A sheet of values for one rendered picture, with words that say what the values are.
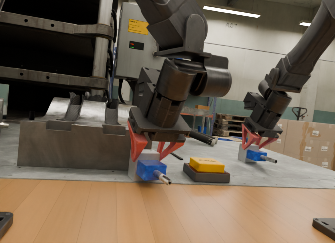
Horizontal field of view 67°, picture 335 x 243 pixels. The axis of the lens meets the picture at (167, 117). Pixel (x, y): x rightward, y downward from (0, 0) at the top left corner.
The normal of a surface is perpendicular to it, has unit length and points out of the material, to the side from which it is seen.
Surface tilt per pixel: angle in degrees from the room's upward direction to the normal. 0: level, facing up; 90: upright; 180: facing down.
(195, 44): 90
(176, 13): 90
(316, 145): 99
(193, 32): 90
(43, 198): 0
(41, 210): 0
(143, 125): 29
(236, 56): 90
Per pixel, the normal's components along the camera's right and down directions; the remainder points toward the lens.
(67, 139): 0.25, 0.08
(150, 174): 0.46, 0.10
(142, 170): -0.88, -0.07
